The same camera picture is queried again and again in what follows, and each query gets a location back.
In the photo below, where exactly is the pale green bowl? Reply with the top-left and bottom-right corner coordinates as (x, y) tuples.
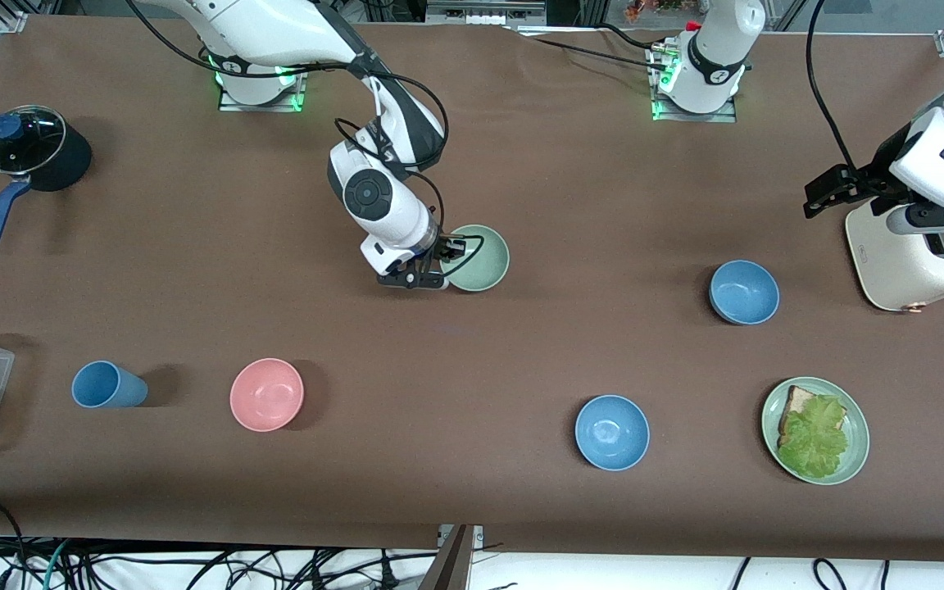
(439, 224), (511, 293)

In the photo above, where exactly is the blue bowl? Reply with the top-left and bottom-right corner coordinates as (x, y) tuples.
(709, 260), (781, 326)
(574, 394), (651, 472)

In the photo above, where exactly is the pink bowl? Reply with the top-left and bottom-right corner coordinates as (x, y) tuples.
(229, 357), (306, 433)

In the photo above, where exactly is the white toaster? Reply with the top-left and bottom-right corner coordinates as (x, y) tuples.
(845, 176), (944, 312)

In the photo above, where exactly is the brown table cover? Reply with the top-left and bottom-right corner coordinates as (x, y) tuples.
(0, 15), (944, 562)

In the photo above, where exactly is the bread slice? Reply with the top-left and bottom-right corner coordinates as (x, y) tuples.
(778, 385), (819, 447)

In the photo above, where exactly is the green lettuce leaf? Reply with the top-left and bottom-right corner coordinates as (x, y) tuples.
(777, 394), (850, 480)

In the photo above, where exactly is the grey metal device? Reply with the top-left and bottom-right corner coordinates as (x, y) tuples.
(425, 0), (547, 27)

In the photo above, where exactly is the pale green plate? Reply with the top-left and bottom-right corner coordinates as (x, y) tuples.
(761, 376), (871, 486)

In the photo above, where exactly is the colourful packet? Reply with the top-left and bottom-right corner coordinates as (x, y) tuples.
(626, 0), (686, 23)

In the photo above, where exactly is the blue cup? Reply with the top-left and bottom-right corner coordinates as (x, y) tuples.
(71, 361), (149, 409)

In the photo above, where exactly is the dark blue saucepan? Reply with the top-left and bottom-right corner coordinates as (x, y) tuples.
(0, 105), (93, 249)

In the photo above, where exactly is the glass lid blue knob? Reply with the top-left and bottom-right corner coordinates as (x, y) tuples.
(0, 105), (67, 175)

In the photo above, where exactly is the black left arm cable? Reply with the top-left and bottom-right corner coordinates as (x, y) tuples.
(804, 0), (860, 173)

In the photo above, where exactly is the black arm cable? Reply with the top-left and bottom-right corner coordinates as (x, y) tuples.
(124, 0), (486, 275)
(804, 0), (860, 173)

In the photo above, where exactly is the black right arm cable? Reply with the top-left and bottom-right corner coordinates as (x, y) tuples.
(124, 0), (486, 275)

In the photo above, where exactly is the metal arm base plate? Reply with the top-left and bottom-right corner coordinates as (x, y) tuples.
(218, 78), (306, 113)
(651, 92), (738, 124)

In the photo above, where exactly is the teal cable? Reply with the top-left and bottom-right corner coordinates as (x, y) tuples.
(42, 539), (73, 590)

